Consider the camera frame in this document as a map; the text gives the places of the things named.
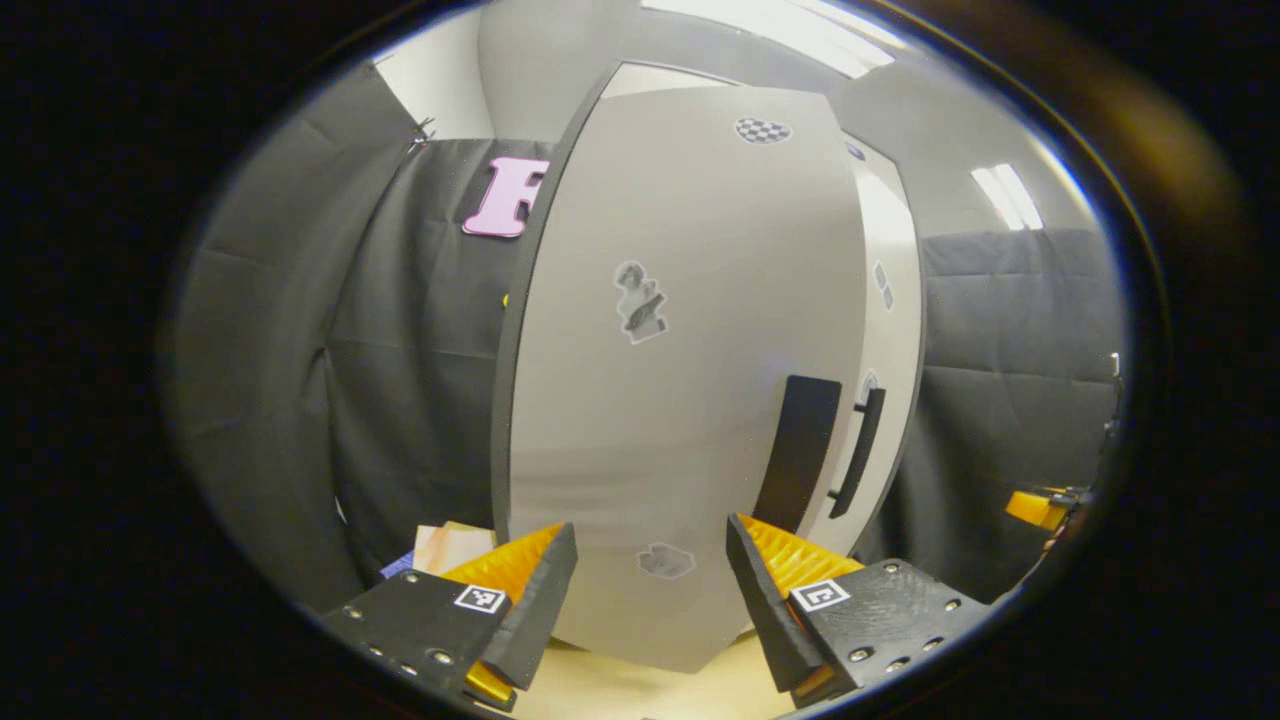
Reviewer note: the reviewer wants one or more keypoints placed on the black quilted curtain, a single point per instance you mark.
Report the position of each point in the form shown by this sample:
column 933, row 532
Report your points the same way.
column 1000, row 400
column 260, row 350

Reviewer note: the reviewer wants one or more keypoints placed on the black backdrop cloth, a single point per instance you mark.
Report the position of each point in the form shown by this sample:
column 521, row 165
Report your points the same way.
column 430, row 350

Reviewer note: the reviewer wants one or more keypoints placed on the small ceiling light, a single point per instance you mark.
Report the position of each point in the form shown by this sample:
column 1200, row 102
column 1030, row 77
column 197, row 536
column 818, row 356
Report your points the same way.
column 1008, row 195

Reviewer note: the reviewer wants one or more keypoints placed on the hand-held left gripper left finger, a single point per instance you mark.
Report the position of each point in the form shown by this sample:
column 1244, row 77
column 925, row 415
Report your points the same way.
column 540, row 610

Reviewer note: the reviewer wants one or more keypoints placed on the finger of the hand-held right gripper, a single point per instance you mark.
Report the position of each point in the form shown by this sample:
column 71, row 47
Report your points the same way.
column 1030, row 508

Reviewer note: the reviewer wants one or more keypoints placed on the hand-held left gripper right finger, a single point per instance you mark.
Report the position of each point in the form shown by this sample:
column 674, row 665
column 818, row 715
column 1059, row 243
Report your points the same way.
column 765, row 610

